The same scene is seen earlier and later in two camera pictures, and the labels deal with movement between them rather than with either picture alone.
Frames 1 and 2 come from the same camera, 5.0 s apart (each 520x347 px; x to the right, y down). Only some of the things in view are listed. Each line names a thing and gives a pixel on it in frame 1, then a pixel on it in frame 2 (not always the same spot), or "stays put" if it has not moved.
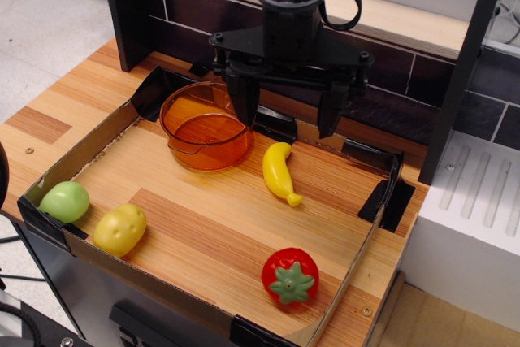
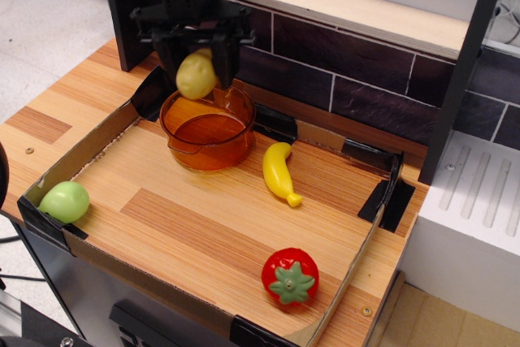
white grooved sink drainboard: [465, 248] stays put
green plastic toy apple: [66, 201] stays put
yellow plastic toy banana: [277, 172] stays put
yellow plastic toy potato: [119, 230] → [196, 75]
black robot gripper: [292, 45] → [189, 6]
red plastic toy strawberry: [291, 275] stays put
